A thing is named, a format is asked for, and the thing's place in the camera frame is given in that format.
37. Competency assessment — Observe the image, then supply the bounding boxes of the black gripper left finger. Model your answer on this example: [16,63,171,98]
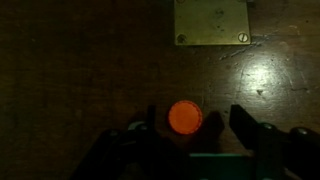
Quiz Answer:
[127,105,158,158]

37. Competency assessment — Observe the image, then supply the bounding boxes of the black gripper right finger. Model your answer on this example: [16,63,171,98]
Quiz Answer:
[229,103,320,180]

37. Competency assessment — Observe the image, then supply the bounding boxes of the orange round game disc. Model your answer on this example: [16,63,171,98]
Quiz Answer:
[167,99,204,136]

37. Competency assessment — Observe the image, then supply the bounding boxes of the slotted brass screw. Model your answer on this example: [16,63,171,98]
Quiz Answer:
[237,31,250,44]

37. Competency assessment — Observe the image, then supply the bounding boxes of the square brass plate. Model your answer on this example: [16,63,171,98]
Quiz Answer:
[173,0,252,46]

